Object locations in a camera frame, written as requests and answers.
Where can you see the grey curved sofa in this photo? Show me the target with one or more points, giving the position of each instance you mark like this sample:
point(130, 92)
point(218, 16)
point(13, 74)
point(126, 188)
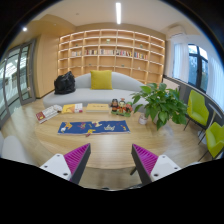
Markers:
point(122, 87)

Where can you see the wooden wall bookshelf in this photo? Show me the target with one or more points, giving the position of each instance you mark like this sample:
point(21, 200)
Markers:
point(135, 54)

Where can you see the black bag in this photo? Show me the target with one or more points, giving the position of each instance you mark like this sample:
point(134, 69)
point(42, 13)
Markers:
point(65, 84)

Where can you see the white chair at left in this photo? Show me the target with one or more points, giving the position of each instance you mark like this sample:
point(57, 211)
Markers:
point(12, 149)

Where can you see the glass double door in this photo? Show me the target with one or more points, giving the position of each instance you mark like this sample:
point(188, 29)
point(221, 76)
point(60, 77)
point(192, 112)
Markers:
point(16, 79)

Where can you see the dark framed window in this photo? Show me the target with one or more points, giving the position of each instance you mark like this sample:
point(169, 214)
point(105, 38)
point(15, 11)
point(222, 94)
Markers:
point(198, 67)

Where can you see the white sheer curtain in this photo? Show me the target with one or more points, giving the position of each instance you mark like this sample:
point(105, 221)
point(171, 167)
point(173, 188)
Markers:
point(181, 62)

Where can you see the yellow book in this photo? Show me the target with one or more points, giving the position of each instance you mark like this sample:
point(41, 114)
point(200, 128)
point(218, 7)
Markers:
point(72, 108)

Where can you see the ceiling strip light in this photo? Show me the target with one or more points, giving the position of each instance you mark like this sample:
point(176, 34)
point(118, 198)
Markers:
point(118, 12)

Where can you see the green potted plant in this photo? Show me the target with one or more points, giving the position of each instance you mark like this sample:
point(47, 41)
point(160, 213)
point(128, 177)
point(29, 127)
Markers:
point(161, 104)

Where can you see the far lime green chair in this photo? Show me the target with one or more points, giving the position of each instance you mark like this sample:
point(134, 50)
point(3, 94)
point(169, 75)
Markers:
point(197, 110)

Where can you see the colourful figurine toys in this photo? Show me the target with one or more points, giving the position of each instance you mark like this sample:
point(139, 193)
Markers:
point(121, 107)

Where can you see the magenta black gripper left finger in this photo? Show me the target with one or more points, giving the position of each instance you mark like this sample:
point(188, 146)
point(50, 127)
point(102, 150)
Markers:
point(69, 166)

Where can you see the flat wooden box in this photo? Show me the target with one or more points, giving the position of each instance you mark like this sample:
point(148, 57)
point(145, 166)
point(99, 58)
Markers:
point(97, 107)

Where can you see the yellow cushion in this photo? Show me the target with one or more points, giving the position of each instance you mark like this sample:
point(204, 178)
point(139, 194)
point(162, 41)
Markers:
point(101, 80)

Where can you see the blue patterned towel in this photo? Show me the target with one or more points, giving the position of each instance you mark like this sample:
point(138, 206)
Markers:
point(93, 127)

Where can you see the near lime green chair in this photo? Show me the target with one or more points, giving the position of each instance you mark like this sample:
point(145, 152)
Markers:
point(214, 136)

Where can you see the lime green chair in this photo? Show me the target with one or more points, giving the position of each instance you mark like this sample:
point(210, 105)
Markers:
point(197, 110)
point(214, 136)

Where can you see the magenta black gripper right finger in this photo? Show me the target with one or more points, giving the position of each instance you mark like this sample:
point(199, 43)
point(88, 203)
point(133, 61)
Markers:
point(151, 167)

